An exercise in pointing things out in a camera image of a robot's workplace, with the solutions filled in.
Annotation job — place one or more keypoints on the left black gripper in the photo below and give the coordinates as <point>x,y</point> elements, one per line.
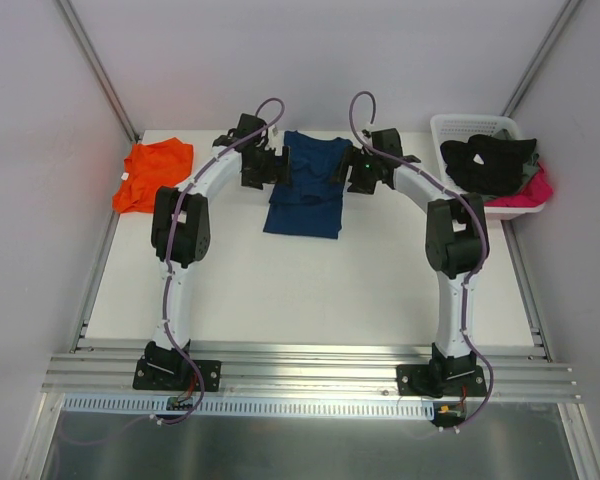
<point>281,165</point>

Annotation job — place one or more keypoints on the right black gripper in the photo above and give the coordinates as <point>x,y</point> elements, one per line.
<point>349,168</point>

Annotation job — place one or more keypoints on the navy blue t-shirt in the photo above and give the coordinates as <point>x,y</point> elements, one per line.
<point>312,204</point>

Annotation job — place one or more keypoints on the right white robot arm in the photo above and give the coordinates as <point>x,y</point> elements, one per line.
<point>456,248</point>

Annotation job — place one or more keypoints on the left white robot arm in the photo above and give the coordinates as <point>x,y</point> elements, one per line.
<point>181,237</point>

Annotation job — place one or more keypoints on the white plastic laundry basket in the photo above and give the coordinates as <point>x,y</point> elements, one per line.
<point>461,127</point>

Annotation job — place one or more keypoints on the orange folded t-shirt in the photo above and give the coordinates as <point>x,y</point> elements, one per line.
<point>147,168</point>

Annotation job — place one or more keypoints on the black t-shirt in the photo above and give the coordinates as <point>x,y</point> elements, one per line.
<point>485,165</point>

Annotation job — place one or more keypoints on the pink t-shirt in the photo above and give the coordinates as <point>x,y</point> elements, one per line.
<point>534,193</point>

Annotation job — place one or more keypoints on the right corner aluminium profile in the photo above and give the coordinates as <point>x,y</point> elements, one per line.
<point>559,25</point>

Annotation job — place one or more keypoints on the corner aluminium profile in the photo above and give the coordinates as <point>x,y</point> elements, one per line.
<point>72,20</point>
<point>559,25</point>

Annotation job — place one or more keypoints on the left corner aluminium profile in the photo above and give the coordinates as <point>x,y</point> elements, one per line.
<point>72,20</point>

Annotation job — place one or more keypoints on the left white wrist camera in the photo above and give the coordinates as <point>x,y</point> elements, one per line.
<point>275,139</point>

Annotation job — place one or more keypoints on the aluminium mounting rail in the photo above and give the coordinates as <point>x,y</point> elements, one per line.
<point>521,374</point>

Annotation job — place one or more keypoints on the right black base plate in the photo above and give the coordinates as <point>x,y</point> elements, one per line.
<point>424,380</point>

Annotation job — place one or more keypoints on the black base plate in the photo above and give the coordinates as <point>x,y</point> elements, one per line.
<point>424,380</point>
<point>150,378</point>

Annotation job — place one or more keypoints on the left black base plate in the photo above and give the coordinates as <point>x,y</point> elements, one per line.
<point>150,378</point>

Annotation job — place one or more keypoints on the white slotted cable duct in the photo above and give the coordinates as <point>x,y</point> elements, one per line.
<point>251,406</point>

